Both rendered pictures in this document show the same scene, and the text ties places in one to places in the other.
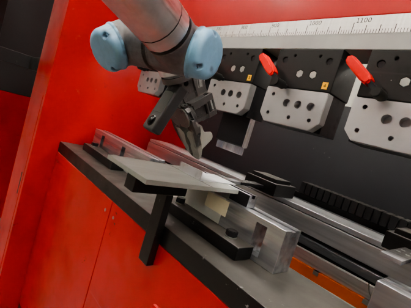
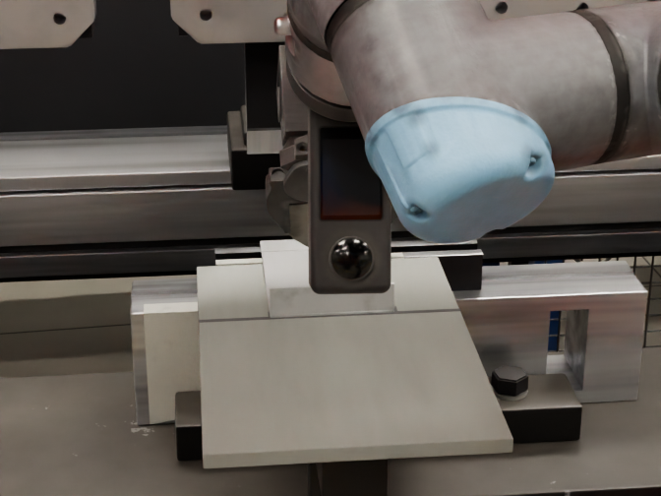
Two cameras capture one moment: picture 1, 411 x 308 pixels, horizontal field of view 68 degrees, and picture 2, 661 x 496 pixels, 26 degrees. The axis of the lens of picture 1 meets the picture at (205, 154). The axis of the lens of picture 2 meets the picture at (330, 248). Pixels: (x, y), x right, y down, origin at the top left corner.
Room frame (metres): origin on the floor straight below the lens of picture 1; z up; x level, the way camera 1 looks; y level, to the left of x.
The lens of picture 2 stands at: (0.21, 0.73, 1.43)
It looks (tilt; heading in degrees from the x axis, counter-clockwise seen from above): 23 degrees down; 307
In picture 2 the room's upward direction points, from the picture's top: straight up
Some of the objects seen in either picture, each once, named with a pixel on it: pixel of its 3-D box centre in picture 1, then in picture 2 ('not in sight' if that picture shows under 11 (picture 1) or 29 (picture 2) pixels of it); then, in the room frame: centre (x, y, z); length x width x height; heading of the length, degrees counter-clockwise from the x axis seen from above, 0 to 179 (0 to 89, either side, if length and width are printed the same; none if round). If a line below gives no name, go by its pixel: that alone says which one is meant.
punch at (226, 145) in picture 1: (233, 133); (315, 89); (0.81, -0.06, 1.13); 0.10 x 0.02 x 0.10; 43
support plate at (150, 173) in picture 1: (175, 175); (335, 348); (0.71, 0.05, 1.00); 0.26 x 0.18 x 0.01; 133
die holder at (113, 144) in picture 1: (122, 153); not in sight; (1.22, 0.32, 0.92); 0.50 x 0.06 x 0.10; 43
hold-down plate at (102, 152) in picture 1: (102, 156); not in sight; (1.21, 0.39, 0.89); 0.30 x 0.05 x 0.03; 43
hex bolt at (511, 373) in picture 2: (231, 233); (510, 382); (0.67, -0.11, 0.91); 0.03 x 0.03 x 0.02
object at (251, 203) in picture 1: (224, 187); (348, 269); (0.79, -0.07, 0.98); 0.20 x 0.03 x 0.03; 43
